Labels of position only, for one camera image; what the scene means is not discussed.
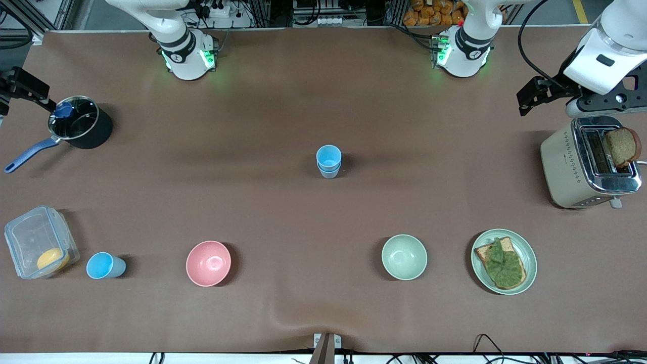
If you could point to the brown bread slice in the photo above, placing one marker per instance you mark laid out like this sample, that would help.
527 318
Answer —
621 146

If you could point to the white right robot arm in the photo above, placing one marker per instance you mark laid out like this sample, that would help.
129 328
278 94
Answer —
177 45

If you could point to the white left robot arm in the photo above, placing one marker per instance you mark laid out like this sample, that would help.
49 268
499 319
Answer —
470 55

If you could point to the pale green bowl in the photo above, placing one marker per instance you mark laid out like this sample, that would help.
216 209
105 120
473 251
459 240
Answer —
404 257

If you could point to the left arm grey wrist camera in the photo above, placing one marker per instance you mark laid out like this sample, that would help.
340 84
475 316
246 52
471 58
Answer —
606 103

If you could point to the aluminium frame rail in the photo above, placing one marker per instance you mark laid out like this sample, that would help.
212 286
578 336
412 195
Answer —
20 33

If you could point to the clear plastic storage container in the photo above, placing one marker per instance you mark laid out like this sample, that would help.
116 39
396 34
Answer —
30 235

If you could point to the brown table mat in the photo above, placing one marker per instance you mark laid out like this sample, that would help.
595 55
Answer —
313 227

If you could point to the bag of orange buns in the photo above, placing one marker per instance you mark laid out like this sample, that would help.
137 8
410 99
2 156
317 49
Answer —
429 12

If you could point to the glass lid with blue knob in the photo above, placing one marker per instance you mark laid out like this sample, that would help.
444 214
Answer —
76 124

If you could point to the pink bowl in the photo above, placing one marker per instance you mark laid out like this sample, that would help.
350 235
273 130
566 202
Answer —
208 263

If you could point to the pale green plate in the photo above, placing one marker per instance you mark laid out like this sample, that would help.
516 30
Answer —
529 258

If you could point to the orange round food item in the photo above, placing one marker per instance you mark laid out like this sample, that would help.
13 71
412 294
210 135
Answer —
52 259

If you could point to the toast slice under lettuce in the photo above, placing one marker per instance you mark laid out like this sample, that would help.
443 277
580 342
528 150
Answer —
482 250

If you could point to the cream and chrome toaster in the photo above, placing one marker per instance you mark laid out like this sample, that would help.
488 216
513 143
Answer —
561 162

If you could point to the light blue plastic cup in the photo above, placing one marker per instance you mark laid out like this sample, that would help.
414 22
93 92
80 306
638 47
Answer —
329 174
328 154
101 265

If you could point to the grey metal table clamp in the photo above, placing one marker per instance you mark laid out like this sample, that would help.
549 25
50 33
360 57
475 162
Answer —
327 349

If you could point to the green lettuce leaf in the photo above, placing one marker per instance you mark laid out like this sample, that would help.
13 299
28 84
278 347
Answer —
505 268

